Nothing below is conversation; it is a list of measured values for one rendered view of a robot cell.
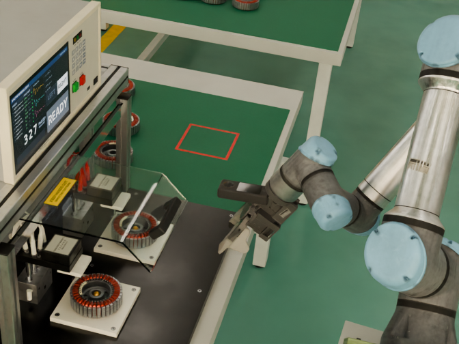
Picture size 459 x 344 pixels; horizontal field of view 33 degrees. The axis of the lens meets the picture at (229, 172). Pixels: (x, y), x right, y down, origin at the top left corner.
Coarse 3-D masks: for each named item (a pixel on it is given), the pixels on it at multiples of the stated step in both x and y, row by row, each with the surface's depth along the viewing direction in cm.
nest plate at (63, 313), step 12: (132, 288) 175; (60, 300) 170; (132, 300) 172; (60, 312) 167; (72, 312) 167; (120, 312) 168; (72, 324) 165; (84, 324) 165; (96, 324) 165; (108, 324) 165; (120, 324) 166
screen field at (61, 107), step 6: (66, 96) 164; (60, 102) 161; (66, 102) 164; (54, 108) 158; (60, 108) 162; (66, 108) 165; (48, 114) 156; (54, 114) 159; (60, 114) 162; (48, 120) 157; (54, 120) 160; (48, 126) 158
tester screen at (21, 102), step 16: (64, 48) 157; (48, 64) 151; (64, 64) 159; (32, 80) 146; (48, 80) 153; (16, 96) 141; (32, 96) 147; (16, 112) 142; (32, 112) 149; (16, 128) 143; (16, 144) 145; (16, 160) 146
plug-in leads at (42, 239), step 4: (20, 220) 160; (16, 224) 161; (20, 224) 161; (16, 228) 162; (40, 228) 163; (12, 232) 163; (40, 232) 163; (44, 232) 166; (12, 236) 163; (32, 236) 160; (40, 236) 164; (44, 236) 166; (32, 240) 161; (40, 240) 164; (44, 240) 167; (24, 244) 164; (32, 244) 162; (40, 244) 164; (24, 248) 164; (28, 248) 165; (32, 248) 162; (36, 248) 165; (40, 248) 165; (32, 252) 163; (36, 252) 164; (32, 256) 163
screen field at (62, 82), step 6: (66, 72) 161; (60, 78) 158; (66, 78) 162; (60, 84) 159; (66, 84) 162; (48, 90) 154; (54, 90) 157; (60, 90) 160; (48, 96) 155; (54, 96) 157; (48, 102) 155
